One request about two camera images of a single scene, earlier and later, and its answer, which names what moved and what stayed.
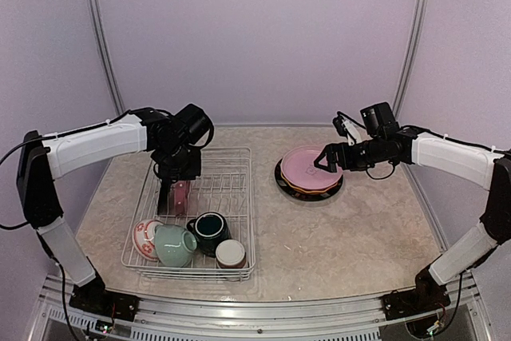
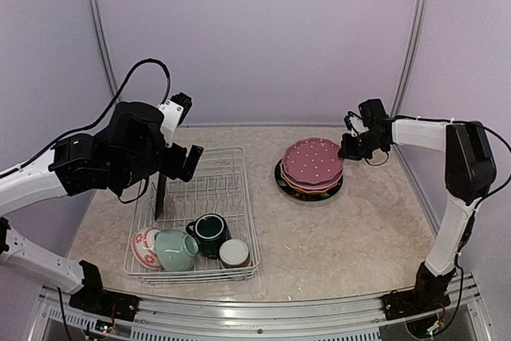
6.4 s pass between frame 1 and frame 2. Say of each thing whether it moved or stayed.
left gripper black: stayed
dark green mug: stayed
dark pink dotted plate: moved
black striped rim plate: stayed
